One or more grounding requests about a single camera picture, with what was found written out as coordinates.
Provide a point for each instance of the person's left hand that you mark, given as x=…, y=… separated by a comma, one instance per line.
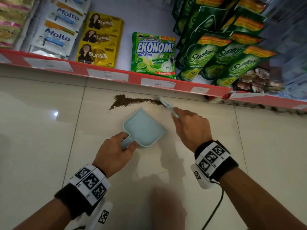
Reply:
x=112, y=155

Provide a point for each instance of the person's right hand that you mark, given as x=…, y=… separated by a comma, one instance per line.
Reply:
x=194, y=131

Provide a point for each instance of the light blue brush white bristles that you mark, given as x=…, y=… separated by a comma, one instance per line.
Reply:
x=166, y=105

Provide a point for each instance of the light blue plastic dustpan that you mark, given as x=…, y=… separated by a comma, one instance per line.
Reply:
x=144, y=129

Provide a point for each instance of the brown granules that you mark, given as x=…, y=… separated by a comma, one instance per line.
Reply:
x=124, y=100

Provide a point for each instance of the red edged store shelf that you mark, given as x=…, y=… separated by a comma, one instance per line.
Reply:
x=80, y=69

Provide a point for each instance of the person's right forearm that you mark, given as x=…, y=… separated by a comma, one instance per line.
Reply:
x=259, y=203

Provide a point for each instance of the black right wristband with markers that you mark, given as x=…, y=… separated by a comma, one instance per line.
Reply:
x=213, y=158

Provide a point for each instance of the black wristband with markers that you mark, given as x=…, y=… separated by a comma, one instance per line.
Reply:
x=213, y=158
x=88, y=184

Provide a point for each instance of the black left wristband with markers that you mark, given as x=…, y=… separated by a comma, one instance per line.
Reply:
x=88, y=184

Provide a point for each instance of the stack of dark green pouches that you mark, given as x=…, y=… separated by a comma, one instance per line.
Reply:
x=215, y=52

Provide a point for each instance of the pile of small brown packets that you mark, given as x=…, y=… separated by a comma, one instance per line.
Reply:
x=259, y=81

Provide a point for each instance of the light green detergent packet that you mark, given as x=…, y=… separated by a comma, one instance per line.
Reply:
x=153, y=55

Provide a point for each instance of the strip of yellow sachets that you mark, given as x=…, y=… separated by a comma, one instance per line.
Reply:
x=100, y=40

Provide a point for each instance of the stack of white blue sachets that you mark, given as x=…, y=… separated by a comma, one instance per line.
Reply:
x=57, y=35

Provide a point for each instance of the stack of gold sachets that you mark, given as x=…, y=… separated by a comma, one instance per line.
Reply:
x=14, y=21

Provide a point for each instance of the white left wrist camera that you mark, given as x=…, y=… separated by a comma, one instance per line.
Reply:
x=100, y=215

